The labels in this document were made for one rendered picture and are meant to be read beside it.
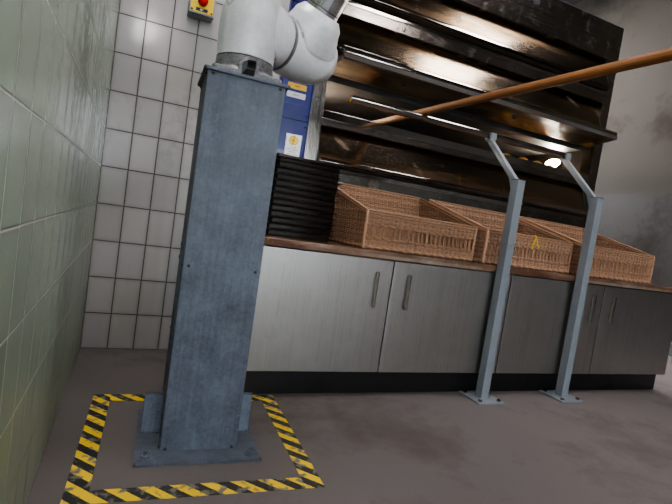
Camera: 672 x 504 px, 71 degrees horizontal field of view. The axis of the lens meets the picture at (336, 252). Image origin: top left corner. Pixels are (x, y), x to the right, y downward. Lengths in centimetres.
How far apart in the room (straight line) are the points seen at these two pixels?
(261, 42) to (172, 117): 89
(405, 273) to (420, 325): 23
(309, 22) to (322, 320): 100
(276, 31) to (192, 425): 107
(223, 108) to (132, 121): 92
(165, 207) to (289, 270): 69
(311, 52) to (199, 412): 105
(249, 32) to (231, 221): 49
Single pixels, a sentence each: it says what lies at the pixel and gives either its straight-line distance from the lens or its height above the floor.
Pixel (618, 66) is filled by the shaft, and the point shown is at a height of 118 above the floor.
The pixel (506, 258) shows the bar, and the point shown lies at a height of 62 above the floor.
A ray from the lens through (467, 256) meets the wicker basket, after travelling 212.
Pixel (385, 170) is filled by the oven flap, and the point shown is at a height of 95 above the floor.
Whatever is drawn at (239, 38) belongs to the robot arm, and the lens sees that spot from 135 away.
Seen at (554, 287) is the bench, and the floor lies 51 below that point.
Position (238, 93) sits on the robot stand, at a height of 95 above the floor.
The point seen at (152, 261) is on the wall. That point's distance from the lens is 216.
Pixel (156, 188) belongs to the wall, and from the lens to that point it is 214.
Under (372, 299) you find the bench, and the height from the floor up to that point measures 39.
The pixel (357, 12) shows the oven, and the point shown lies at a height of 166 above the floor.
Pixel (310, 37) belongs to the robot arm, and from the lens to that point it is 148.
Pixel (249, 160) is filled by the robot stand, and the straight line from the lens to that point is 127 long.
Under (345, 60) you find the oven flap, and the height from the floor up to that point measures 138.
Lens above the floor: 67
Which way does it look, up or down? 4 degrees down
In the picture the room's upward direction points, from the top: 8 degrees clockwise
